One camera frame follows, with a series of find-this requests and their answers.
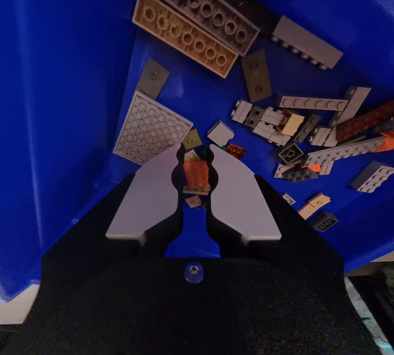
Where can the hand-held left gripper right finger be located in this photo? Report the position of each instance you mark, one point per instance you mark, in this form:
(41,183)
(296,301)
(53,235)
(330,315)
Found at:
(243,204)

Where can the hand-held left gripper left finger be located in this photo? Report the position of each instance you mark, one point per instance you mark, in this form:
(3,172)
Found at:
(144,201)

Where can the large light grey plate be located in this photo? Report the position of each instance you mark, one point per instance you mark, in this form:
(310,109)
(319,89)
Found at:
(150,127)

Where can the blue plastic storage bin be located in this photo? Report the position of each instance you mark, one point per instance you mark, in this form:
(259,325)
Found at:
(61,115)

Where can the white side table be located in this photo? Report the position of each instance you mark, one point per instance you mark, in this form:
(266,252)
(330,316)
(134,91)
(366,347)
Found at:
(15,308)

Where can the pile of assorted toy bricks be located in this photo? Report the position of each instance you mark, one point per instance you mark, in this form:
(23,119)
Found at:
(190,32)

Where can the orange square plate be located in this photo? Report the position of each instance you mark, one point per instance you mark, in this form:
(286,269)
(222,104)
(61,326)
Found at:
(197,173)

